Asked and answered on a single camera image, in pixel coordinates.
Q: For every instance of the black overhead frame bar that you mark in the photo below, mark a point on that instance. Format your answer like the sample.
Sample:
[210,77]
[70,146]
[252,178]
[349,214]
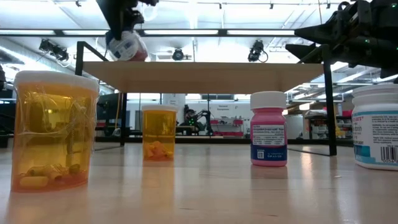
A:
[222,32]

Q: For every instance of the large orange pill bottle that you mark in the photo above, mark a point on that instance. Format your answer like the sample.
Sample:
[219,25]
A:
[53,124]

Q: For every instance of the small orange pill bottle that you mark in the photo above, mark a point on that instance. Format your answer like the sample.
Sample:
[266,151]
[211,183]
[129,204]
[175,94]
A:
[159,130]

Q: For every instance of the storage rack with bins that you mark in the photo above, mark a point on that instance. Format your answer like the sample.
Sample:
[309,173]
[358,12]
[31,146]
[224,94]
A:
[317,130]

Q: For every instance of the pink medicine bottle white cap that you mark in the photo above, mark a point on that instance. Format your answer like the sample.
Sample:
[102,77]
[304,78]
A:
[268,118]

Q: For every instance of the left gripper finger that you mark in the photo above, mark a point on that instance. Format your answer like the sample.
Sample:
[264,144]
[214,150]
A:
[113,18]

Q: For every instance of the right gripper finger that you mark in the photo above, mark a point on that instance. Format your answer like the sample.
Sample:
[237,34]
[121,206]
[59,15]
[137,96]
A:
[326,32]
[306,51]

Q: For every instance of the large white bottle teal label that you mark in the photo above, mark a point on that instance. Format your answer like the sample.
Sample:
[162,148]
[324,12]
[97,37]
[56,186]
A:
[376,137]

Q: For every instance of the wooden shelf black metal legs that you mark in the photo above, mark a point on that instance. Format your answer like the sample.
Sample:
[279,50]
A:
[202,77]

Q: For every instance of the black background robot arm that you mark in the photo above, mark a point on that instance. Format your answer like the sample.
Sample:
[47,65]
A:
[202,119]

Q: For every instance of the rack with red bins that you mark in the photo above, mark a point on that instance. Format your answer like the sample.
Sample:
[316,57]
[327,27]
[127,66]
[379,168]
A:
[237,122]

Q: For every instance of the black hanging spotlight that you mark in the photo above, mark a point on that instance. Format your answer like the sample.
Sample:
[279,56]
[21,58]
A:
[57,53]
[256,49]
[178,55]

